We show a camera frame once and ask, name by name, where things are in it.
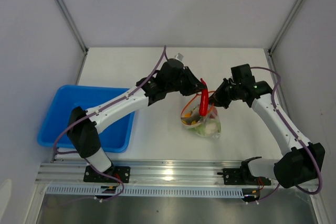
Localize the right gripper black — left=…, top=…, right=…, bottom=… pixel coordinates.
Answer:
left=204, top=78, right=242, bottom=109

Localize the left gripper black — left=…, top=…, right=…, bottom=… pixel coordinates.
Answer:
left=166, top=67, right=207, bottom=97

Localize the red toy chili pepper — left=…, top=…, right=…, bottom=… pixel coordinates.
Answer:
left=199, top=78, right=208, bottom=116

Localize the grey toy fish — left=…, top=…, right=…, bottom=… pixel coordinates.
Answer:
left=189, top=109, right=207, bottom=125

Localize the red orange toy mango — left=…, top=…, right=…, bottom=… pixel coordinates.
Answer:
left=211, top=106, right=218, bottom=116

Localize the yellow toy mango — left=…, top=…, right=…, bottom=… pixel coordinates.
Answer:
left=181, top=112, right=201, bottom=125

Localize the clear zip top bag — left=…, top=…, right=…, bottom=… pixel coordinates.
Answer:
left=180, top=93, right=222, bottom=138

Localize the white green toy cabbage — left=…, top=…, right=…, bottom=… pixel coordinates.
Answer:
left=192, top=119, right=221, bottom=137

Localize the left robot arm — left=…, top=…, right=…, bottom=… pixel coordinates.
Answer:
left=66, top=58, right=206, bottom=182

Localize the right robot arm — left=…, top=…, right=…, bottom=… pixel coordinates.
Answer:
left=209, top=64, right=325, bottom=195

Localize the blue plastic tray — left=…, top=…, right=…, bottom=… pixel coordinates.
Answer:
left=37, top=85, right=134, bottom=153

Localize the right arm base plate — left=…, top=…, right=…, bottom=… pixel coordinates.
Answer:
left=217, top=168, right=271, bottom=186

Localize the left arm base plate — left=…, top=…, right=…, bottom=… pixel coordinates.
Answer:
left=83, top=166, right=131, bottom=184

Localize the right frame post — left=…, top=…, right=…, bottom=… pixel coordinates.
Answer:
left=267, top=0, right=306, bottom=57

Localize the frame post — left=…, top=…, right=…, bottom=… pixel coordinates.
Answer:
left=267, top=0, right=306, bottom=57
left=39, top=0, right=89, bottom=55

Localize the slotted cable duct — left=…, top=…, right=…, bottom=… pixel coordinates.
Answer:
left=46, top=185, right=244, bottom=198

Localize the aluminium mounting rail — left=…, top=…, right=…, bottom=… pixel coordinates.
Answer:
left=35, top=159, right=240, bottom=187

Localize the left frame post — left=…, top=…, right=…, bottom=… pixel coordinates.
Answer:
left=39, top=0, right=89, bottom=55

